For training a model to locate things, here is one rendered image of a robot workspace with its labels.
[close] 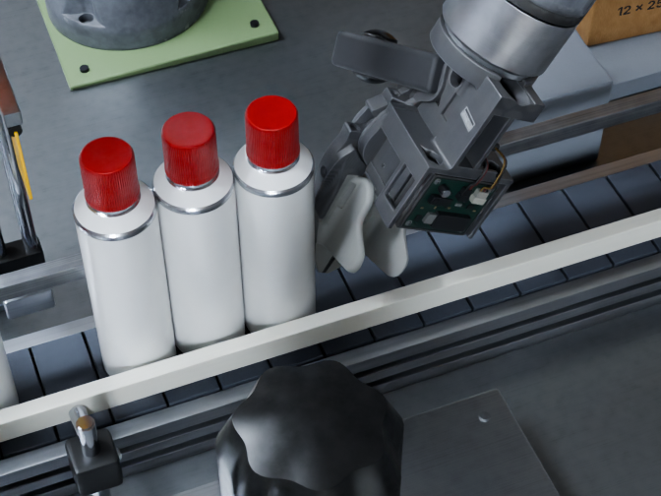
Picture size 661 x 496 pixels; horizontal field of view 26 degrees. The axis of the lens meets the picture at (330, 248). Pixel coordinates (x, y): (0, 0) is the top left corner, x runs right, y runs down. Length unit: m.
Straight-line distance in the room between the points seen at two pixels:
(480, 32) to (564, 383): 0.32
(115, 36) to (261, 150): 0.44
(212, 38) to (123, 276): 0.45
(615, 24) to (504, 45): 0.45
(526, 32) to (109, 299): 0.31
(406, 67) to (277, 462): 0.38
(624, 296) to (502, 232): 0.10
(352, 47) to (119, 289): 0.22
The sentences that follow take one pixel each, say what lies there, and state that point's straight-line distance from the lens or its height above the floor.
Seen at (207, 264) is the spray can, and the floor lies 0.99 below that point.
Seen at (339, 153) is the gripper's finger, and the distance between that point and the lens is 0.93.
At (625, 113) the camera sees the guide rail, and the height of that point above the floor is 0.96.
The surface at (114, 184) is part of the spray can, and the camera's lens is 0.86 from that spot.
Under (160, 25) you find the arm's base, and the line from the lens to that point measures 1.30.
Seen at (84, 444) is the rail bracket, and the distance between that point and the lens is 0.92.
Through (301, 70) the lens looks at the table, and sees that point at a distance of 1.29.
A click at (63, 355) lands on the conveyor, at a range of 1.03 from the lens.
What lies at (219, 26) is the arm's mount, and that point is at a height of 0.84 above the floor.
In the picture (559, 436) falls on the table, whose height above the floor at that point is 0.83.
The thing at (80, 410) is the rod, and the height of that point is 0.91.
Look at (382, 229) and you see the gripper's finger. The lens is 0.98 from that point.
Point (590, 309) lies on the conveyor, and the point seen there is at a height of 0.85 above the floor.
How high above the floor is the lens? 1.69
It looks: 49 degrees down
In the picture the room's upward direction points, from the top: straight up
